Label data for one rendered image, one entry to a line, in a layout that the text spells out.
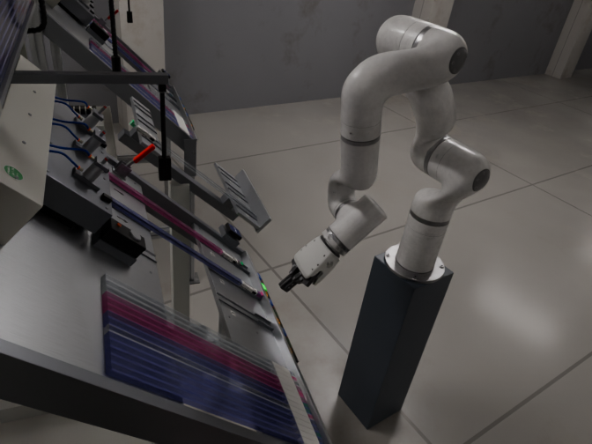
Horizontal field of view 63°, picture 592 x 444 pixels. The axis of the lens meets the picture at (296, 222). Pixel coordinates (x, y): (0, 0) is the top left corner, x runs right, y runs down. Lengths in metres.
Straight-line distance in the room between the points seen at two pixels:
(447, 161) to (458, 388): 1.18
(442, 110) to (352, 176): 0.26
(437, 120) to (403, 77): 0.21
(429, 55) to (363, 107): 0.16
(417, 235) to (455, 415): 0.92
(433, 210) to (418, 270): 0.21
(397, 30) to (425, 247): 0.65
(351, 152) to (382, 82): 0.17
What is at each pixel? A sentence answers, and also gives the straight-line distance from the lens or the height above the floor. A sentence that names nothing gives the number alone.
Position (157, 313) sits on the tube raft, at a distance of 0.85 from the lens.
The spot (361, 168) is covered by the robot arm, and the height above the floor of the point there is 1.12.
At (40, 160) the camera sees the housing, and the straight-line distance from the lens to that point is 0.80.
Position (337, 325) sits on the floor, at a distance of 2.30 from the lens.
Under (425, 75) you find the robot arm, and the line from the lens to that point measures 1.05.
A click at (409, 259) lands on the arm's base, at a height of 0.75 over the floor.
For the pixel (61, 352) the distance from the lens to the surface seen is 0.67.
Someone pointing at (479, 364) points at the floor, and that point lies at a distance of 2.38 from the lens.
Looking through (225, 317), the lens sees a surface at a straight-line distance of 1.06.
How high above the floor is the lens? 1.60
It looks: 33 degrees down
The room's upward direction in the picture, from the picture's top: 8 degrees clockwise
